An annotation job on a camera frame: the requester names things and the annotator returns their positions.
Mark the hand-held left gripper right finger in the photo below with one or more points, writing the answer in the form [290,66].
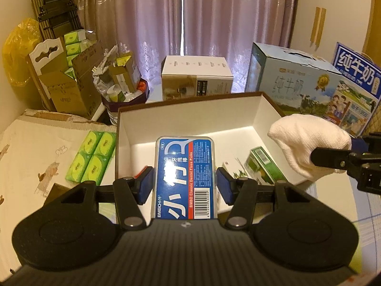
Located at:
[223,189]

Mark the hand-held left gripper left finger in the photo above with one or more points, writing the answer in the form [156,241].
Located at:
[145,186]

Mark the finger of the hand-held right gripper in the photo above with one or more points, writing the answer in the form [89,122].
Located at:
[358,142]
[333,156]

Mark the white towel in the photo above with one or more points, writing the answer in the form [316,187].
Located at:
[303,140]

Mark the blue dental floss pick box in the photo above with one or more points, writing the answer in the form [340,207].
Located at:
[184,178]

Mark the green medicine box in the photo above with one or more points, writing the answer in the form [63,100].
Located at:
[265,163]

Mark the brown cardboard box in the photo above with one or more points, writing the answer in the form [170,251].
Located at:
[208,119]

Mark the green tissue multipack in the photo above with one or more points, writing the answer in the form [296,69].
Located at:
[90,161]

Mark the light blue milk box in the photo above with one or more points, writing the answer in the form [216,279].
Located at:
[282,89]

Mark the dark waste bin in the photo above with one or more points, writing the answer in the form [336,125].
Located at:
[131,102]

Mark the green paper cup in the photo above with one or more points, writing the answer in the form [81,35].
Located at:
[114,93]

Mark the trash bin with wrappers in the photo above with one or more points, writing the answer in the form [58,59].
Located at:
[102,79]

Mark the small brown carton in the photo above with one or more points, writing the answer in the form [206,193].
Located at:
[126,71]

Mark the brown tape strip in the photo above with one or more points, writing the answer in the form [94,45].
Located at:
[321,29]
[315,25]

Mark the open cardboard carton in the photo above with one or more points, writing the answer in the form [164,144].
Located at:
[65,95]

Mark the white appliance box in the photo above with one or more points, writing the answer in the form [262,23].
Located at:
[196,65]

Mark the stack of green tissue packs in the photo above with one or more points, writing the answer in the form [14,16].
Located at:
[73,49]

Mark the mauve patterned curtain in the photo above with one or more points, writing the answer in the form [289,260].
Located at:
[238,15]
[134,20]

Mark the yellow plastic bag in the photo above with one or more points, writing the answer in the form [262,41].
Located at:
[20,50]

